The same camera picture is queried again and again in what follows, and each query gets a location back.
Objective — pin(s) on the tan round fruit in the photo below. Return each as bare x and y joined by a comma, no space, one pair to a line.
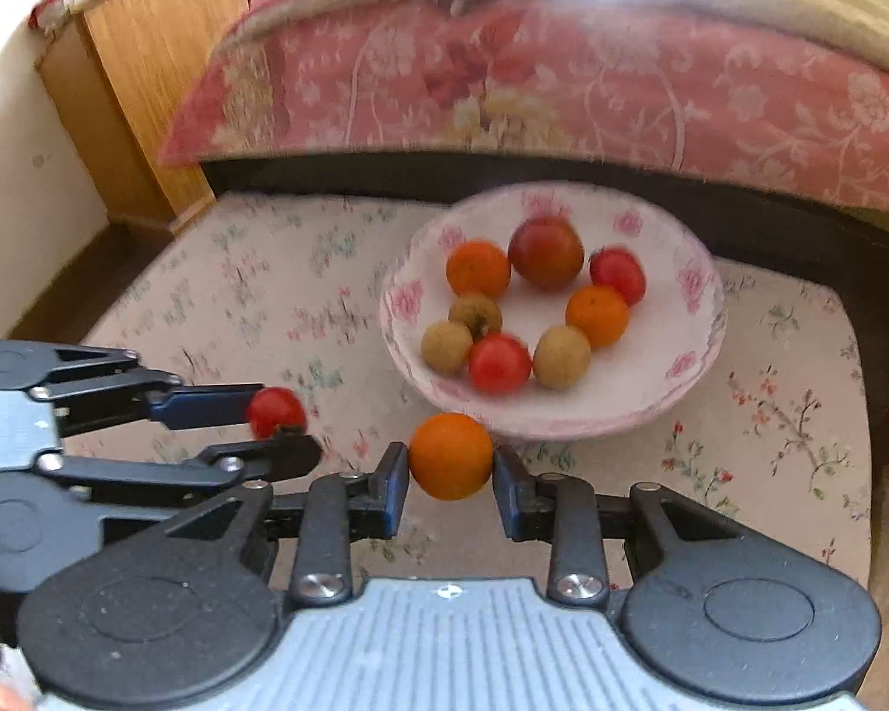
446,346
561,357

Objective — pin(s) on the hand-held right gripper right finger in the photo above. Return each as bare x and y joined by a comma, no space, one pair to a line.
507,495

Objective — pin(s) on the wooden cabinet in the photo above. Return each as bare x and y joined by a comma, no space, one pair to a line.
155,74

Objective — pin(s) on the pink floral bedsheet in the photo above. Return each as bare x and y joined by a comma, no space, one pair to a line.
637,89

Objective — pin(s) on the small orange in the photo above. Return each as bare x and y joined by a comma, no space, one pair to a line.
478,268
452,457
597,316

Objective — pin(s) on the tan fruit with dark calyx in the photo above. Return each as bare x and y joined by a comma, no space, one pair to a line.
475,315

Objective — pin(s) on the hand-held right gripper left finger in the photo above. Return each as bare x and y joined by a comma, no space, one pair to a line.
396,489

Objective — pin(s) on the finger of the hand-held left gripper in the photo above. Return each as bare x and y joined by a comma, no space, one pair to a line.
281,455
207,406

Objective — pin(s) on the red tomato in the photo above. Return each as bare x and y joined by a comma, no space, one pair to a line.
275,409
618,275
499,364

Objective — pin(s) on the white floral table cloth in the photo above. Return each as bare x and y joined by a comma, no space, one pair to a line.
230,296

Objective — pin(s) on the red apple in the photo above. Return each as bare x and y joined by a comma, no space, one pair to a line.
546,252

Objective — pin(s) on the white pink floral bowl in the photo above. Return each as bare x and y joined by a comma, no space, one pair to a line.
637,378

